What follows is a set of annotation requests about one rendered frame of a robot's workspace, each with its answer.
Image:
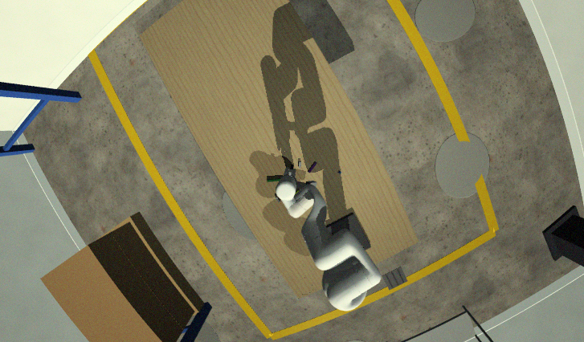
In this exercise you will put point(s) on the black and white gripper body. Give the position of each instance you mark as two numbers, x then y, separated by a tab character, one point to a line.
290	170

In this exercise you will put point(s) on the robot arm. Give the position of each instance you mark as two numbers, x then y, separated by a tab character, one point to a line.
329	251

